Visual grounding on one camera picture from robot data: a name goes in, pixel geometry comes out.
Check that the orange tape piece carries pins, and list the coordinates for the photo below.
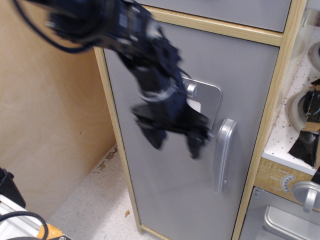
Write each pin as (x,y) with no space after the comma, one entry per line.
(53,232)

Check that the wooden toy kitchen cabinet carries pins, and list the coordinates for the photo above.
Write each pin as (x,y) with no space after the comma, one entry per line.
(286,43)

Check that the black box at left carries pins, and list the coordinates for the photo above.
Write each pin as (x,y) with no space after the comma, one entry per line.
(9,189)

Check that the silver fridge door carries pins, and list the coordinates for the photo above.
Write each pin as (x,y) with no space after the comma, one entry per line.
(173,193)

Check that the aluminium rail frame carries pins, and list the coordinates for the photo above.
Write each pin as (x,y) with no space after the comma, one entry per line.
(24,225)

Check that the silver oven knob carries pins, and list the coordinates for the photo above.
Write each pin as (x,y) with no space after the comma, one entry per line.
(307,193)

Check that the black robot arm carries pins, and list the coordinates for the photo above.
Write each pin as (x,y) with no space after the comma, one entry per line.
(128,29)

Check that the silver oven door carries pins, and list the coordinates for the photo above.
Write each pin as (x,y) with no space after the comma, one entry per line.
(253,228)

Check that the silver fridge door handle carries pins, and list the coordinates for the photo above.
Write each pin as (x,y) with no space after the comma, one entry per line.
(222,147)

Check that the white speckled stove top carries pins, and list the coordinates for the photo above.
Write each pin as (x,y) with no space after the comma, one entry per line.
(288,124)

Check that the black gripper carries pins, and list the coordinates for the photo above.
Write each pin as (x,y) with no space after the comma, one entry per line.
(168,111)

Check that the silver freezer door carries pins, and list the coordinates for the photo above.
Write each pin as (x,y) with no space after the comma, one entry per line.
(264,14)

